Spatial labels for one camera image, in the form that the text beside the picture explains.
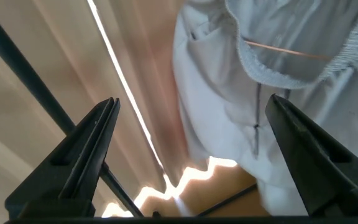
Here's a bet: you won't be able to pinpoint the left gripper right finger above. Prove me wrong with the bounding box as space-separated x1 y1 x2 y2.
265 94 358 217

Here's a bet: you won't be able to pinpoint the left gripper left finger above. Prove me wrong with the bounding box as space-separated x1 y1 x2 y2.
4 97 121 218

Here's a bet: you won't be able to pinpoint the pale grey shorts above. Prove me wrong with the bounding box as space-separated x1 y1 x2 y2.
172 0 358 217

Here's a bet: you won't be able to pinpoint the pink clothes hanger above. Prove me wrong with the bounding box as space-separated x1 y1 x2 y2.
244 39 332 60

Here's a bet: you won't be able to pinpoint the black clothes rack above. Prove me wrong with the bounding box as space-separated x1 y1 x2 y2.
0 0 257 218

